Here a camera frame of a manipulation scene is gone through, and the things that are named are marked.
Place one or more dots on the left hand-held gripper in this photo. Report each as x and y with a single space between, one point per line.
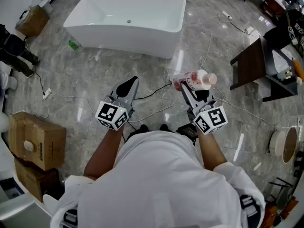
111 114

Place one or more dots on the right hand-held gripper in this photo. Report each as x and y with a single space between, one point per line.
209 120

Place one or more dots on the pink body wash bottle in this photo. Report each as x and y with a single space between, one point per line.
197 78

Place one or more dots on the white bathtub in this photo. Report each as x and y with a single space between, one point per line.
133 6

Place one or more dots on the person's left forearm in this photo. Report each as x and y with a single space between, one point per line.
104 151

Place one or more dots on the person's right forearm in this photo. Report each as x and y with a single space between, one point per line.
210 148

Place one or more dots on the black belt-worn box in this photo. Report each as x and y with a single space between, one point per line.
187 132

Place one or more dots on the person's right black shoe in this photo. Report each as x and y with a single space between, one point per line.
164 127

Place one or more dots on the person's black shoe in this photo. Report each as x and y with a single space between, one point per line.
164 127
144 128

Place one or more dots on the person's left black shoe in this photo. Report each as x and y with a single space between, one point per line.
144 128

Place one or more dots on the dark wooden table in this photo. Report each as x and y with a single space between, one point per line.
251 63

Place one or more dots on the green plastic bottle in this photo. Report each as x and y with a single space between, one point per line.
73 45

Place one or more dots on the white power strip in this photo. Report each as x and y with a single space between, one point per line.
227 15
47 94

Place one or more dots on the white rectangular sink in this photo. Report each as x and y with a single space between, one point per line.
281 60

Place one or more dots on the person's white shirt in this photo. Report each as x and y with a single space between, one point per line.
156 182

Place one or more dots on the large brown cardboard box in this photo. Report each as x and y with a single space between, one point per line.
40 139

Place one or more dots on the round white basin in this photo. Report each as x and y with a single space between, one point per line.
291 145

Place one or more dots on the pale pink lump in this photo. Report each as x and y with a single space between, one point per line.
28 145

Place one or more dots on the small brown cardboard box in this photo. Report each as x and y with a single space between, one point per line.
33 21

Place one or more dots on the dark brown cardboard box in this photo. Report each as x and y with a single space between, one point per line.
35 182

